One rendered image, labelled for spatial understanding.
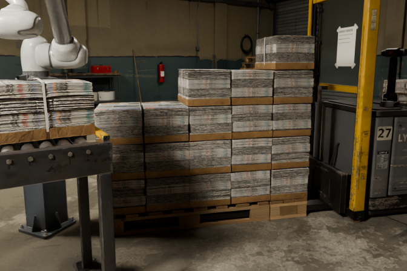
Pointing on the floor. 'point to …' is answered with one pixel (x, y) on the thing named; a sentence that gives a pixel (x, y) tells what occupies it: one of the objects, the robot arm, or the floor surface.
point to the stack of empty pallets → (249, 63)
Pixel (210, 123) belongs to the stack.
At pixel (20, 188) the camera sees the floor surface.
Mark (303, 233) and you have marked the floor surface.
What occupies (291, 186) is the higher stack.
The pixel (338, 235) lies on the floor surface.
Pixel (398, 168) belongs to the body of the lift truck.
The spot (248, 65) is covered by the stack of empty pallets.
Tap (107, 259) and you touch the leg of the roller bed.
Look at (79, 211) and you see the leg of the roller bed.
